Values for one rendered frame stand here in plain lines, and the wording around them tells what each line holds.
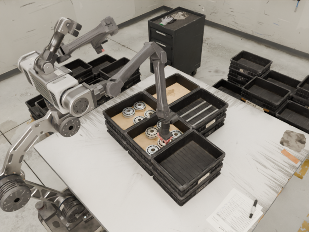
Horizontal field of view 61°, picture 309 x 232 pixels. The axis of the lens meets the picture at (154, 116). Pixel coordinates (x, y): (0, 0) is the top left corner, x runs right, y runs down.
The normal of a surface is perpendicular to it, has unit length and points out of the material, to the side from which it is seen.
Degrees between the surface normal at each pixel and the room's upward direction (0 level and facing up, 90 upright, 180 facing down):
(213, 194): 0
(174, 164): 0
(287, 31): 90
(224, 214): 0
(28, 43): 90
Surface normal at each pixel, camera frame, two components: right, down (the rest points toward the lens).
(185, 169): -0.04, -0.73
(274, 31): -0.71, 0.50
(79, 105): 0.71, 0.47
